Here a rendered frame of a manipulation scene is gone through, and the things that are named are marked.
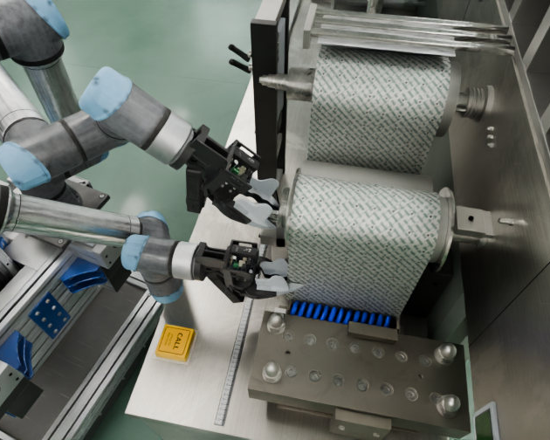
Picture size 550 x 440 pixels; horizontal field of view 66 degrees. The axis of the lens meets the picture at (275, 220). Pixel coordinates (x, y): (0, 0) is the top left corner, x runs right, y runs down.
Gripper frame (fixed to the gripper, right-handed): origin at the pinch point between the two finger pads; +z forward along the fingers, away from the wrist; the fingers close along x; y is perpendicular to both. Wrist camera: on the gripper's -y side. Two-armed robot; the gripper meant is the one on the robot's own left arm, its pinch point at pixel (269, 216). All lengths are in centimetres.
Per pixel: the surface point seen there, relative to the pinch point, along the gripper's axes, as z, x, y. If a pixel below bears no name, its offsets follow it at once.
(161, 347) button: 3.7, -16.6, -37.7
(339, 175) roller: 8.9, 12.8, 7.1
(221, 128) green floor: 30, 161, -136
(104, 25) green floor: -71, 270, -221
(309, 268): 11.4, -4.8, -0.5
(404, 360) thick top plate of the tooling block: 35.7, -13.6, 2.4
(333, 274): 15.3, -4.8, 1.7
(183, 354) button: 7.8, -17.2, -34.3
